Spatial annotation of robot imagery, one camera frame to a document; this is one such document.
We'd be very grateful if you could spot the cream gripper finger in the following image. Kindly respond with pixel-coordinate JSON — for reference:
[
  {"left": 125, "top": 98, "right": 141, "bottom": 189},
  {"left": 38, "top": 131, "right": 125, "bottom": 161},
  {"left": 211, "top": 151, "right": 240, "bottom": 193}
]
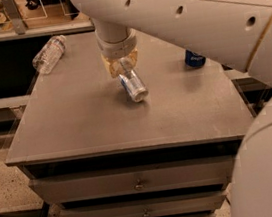
[
  {"left": 101, "top": 55, "right": 125, "bottom": 78},
  {"left": 119, "top": 49, "right": 138, "bottom": 71}
]

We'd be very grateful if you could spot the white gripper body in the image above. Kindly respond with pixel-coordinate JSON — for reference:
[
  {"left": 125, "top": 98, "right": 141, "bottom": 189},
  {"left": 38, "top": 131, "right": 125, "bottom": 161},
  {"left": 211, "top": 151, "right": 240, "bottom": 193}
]
[{"left": 97, "top": 29, "right": 137, "bottom": 60}]

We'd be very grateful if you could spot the silver redbull can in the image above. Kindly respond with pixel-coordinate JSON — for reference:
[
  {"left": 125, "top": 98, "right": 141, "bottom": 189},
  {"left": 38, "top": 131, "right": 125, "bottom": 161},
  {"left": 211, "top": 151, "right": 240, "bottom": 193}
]
[{"left": 118, "top": 70, "right": 149, "bottom": 102}]

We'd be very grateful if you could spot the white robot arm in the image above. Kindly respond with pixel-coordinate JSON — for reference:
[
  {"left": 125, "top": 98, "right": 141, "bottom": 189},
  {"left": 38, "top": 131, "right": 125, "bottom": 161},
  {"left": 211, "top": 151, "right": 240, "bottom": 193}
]
[{"left": 71, "top": 0, "right": 272, "bottom": 217}]

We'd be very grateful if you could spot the blue pepsi can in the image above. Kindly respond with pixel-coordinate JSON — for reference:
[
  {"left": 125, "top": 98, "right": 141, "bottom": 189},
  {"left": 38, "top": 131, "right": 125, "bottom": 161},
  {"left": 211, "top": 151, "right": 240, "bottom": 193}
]
[{"left": 185, "top": 50, "right": 206, "bottom": 68}]

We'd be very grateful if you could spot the clear plastic water bottle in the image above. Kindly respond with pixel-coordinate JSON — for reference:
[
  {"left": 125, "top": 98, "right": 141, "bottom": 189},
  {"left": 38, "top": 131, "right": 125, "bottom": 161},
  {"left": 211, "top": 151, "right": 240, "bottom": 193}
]
[{"left": 32, "top": 35, "right": 66, "bottom": 75}]

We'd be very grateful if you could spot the grey drawer cabinet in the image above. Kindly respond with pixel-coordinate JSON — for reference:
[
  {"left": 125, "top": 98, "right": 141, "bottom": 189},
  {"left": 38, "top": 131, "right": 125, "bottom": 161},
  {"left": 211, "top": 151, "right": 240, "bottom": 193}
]
[{"left": 7, "top": 33, "right": 253, "bottom": 217}]

